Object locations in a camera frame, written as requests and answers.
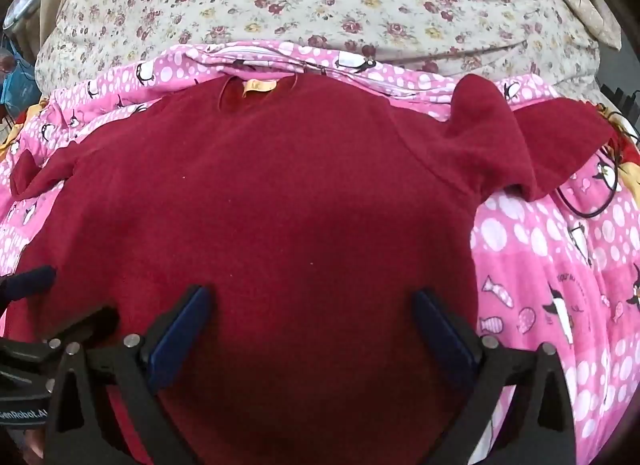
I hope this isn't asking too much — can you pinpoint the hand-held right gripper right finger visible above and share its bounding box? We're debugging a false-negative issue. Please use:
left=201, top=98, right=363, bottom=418
left=411, top=287, right=576, bottom=465

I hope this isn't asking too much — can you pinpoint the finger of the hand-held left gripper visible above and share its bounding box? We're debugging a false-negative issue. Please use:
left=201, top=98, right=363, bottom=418
left=42, top=306, right=121, bottom=352
left=0, top=266, right=57, bottom=302

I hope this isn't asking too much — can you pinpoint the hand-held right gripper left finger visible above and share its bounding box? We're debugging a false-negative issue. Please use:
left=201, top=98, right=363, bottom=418
left=45, top=284, right=215, bottom=465

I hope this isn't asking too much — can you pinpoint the dark red sweater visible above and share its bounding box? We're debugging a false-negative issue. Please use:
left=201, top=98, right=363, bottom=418
left=0, top=72, right=616, bottom=465

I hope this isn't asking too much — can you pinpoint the pink penguin blanket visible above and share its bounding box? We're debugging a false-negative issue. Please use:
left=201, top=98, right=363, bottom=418
left=0, top=40, right=640, bottom=465

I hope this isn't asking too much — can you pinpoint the blue plastic bag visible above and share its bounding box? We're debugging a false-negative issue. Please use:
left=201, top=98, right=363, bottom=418
left=0, top=62, right=41, bottom=107

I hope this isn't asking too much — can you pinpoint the black cable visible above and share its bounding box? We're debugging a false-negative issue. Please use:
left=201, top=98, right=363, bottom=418
left=555, top=105, right=640, bottom=220

